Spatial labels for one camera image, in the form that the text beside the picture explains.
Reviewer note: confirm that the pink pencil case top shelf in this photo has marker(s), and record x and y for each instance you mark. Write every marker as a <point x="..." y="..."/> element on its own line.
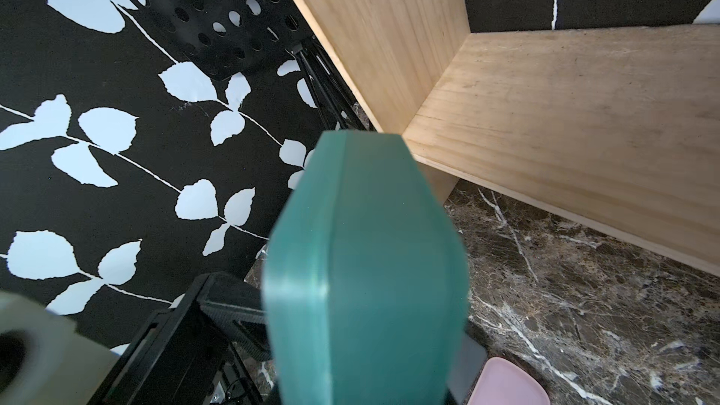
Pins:
<point x="504" y="383"/>

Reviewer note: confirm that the black pencil case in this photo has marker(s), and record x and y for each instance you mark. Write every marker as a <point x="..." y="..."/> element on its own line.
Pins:
<point x="469" y="362"/>

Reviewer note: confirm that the wooden two-tier shelf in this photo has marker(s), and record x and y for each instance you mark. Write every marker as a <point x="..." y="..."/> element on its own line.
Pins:
<point x="617" y="129"/>

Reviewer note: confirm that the black music stand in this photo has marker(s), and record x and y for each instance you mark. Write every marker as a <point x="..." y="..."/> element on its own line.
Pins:
<point x="226" y="37"/>

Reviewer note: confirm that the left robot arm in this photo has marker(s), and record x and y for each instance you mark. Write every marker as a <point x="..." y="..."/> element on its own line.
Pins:
<point x="44" y="360"/>

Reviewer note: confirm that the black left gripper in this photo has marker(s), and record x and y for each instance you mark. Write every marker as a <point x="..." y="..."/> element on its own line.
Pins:
<point x="193" y="354"/>

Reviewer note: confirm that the dark green pencil case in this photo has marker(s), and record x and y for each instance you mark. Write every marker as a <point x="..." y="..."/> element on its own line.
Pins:
<point x="365" y="285"/>

